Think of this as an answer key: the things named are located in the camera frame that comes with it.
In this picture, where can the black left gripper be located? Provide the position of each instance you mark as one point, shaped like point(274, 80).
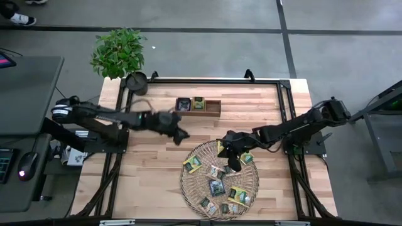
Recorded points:
point(168, 128)

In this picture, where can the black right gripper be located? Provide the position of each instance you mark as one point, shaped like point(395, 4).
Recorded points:
point(240, 142)

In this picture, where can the green tea packets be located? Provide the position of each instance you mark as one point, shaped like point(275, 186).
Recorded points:
point(230, 171)

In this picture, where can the yellow lemon lime tea packet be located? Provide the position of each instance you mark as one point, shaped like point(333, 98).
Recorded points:
point(220, 145)
point(192, 164)
point(237, 194)
point(198, 103)
point(246, 158)

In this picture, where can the purple blackcurrant tea packet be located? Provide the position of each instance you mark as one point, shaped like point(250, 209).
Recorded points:
point(183, 104)
point(216, 187)

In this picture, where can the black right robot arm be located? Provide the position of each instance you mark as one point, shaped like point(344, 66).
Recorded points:
point(292, 128)

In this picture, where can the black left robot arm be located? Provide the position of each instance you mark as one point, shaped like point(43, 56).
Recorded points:
point(94, 111)

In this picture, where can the wooden three-compartment box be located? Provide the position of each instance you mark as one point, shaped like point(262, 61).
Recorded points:
point(213, 107)

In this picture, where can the round woven straw mat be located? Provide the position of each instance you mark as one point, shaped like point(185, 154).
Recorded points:
point(194, 188)

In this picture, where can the black plant pot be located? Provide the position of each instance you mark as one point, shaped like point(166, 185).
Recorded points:
point(137, 84)

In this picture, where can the black clamp lever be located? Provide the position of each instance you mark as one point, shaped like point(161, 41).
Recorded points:
point(325, 138)

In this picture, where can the green leafy plant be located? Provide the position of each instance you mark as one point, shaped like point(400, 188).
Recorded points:
point(117, 53)

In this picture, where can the white printed card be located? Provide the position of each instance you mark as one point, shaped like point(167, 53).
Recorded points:
point(76, 156)

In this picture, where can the black diagonal beam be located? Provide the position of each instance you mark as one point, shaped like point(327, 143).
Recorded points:
point(63, 133)

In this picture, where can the black metal stand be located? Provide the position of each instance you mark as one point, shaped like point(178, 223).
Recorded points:
point(366, 115)

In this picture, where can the black computer mouse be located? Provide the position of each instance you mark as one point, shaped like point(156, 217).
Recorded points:
point(27, 164)

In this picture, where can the dark grey desk panel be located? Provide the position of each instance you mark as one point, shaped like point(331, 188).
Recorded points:
point(28, 94)

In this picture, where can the grey desk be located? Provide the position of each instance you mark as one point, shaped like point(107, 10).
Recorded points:
point(19, 194)

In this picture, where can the black keyboard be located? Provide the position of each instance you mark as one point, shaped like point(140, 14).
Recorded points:
point(4, 164)

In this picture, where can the lit display screen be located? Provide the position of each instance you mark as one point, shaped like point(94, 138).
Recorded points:
point(4, 60)

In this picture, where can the person's foot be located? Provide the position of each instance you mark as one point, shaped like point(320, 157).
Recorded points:
point(23, 19)
point(36, 1)

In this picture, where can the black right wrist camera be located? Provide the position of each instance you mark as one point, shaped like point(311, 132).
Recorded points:
point(224, 149)

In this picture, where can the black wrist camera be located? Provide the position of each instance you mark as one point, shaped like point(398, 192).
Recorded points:
point(224, 149)
point(166, 116)

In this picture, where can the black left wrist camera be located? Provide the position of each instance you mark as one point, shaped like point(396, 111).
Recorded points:
point(166, 116)

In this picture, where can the black aluminium table frame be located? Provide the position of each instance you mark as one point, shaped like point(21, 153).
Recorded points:
point(169, 81)

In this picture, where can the black frame clamp bracket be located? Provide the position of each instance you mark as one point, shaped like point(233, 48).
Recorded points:
point(249, 74)
point(154, 76)

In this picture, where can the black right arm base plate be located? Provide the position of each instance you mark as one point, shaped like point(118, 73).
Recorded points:
point(315, 147)

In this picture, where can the silver metal bracket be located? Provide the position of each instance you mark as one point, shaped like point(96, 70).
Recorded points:
point(117, 222)
point(292, 223)

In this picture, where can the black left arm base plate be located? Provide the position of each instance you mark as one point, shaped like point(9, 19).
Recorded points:
point(92, 144)

